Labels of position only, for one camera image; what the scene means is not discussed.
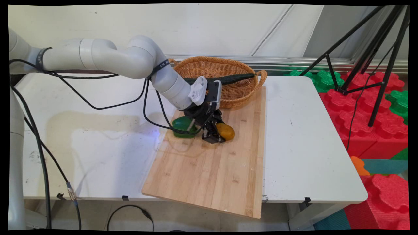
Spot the large red foam block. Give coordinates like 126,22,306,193
318,71,409,160

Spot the woven wicker basket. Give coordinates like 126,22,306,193
168,56,268,109

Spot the dark green cucumber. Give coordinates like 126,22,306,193
183,73,256,86

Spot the thick black cable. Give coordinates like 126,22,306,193
9,84,53,229

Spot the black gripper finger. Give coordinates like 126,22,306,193
213,121,227,143
201,124,220,144

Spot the teal foam mat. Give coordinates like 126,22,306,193
361,159,409,175

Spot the black looped cable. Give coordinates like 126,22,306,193
106,204,155,232

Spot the green foam block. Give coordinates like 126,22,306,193
287,69,345,93
385,90,409,125

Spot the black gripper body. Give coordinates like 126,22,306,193
183,102,224,132

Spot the aluminium wall rail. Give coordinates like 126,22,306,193
165,54,409,74

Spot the bamboo cutting board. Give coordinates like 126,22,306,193
141,86,267,219

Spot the thin cable with metal connector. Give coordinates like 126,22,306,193
24,117,82,231

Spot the yellow-brown potato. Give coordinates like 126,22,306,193
216,123,236,142

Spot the black velcro strap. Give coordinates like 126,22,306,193
148,59,171,79
35,47,53,73

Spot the grey table leg frame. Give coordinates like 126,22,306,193
287,202,347,231

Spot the black tripod stand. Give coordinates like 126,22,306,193
298,5,410,128

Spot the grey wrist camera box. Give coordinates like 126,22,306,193
205,80,223,110

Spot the green bell pepper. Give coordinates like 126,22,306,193
172,116,198,139

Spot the thin black tripod cable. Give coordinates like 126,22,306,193
346,42,397,152

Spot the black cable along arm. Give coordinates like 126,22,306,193
9,59,217,136

